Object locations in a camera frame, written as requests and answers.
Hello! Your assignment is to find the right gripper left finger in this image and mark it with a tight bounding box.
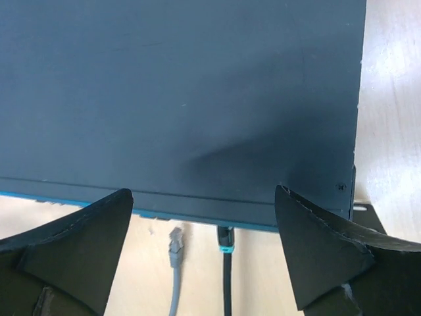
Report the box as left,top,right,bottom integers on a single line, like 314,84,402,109
1,189,134,315

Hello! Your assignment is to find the teal network switch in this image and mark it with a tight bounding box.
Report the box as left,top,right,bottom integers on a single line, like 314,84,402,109
1,1,366,230

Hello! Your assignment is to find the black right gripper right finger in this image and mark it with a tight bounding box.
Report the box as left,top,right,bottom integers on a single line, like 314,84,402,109
275,186,420,315

